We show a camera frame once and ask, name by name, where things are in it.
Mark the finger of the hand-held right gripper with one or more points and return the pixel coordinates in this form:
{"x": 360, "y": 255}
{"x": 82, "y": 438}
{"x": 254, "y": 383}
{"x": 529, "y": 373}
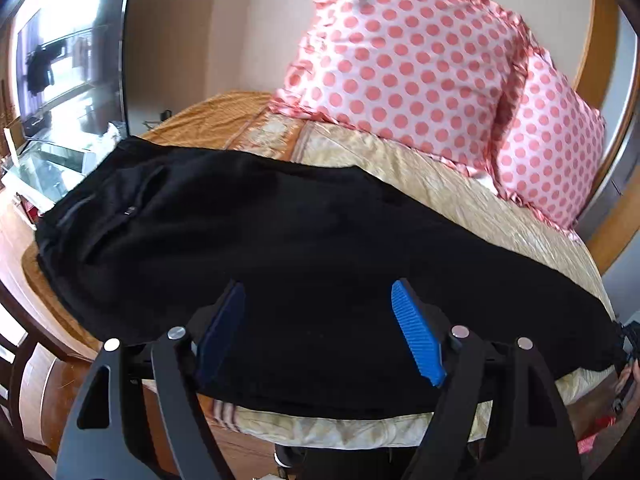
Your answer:
{"x": 629, "y": 336}

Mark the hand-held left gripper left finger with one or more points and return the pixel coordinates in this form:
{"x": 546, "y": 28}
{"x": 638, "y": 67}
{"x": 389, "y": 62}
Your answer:
{"x": 222, "y": 330}

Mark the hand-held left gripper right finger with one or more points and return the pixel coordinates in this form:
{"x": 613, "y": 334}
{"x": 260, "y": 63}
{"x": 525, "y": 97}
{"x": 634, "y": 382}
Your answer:
{"x": 416, "y": 332}

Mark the black pants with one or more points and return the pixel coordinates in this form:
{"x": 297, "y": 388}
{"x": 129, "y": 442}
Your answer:
{"x": 310, "y": 240}

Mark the striped cloth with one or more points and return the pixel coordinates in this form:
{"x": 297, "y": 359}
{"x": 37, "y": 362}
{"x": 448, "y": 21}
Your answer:
{"x": 226, "y": 414}

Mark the red packet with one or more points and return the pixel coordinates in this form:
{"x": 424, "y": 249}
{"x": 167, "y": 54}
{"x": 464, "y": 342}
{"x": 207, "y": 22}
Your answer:
{"x": 595, "y": 437}

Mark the beige quilted bedspread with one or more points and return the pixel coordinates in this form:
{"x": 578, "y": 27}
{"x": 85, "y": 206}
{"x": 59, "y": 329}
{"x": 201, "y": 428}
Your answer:
{"x": 450, "y": 195}

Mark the dark wooden chair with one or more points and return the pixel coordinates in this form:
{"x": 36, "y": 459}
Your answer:
{"x": 22, "y": 355}

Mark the small pink polka dot pillow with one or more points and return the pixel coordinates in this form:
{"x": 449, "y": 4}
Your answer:
{"x": 550, "y": 145}

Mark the orange bed sheet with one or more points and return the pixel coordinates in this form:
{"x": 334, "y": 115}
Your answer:
{"x": 210, "y": 120}

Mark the wooden curved headboard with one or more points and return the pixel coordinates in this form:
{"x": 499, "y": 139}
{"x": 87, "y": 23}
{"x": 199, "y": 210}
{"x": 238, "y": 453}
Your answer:
{"x": 607, "y": 125}

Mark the glass television stand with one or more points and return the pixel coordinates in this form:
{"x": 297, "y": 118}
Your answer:
{"x": 45, "y": 165}

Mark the large pink polka dot pillow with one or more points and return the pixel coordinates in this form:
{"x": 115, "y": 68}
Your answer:
{"x": 400, "y": 60}

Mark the wall mirror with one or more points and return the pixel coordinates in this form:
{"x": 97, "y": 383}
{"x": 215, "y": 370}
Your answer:
{"x": 65, "y": 45}

